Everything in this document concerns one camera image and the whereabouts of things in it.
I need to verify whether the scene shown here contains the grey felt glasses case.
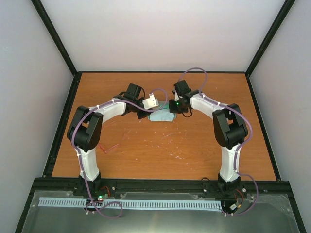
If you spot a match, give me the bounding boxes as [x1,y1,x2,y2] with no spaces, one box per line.
[148,101,176,122]

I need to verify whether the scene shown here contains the light blue cleaning cloth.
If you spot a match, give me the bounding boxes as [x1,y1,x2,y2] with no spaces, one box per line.
[149,111,176,122]

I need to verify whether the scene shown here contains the red transparent sunglasses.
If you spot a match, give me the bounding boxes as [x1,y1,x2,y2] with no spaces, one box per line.
[98,131,131,154]

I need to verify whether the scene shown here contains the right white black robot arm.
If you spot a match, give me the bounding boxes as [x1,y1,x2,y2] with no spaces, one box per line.
[169,80,248,197]

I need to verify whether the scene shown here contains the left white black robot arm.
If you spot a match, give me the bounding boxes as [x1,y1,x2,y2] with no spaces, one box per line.
[67,83,149,196]

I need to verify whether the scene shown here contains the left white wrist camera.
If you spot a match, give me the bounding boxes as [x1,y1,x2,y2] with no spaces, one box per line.
[142,93,159,110]

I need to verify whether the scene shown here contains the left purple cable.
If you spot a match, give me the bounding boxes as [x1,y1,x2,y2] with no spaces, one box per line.
[71,88,168,218]

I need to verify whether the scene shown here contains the black aluminium frame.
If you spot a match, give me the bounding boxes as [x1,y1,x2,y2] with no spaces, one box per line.
[16,0,306,233]

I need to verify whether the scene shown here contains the light blue slotted cable duct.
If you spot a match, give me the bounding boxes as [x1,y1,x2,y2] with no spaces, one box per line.
[38,197,222,212]

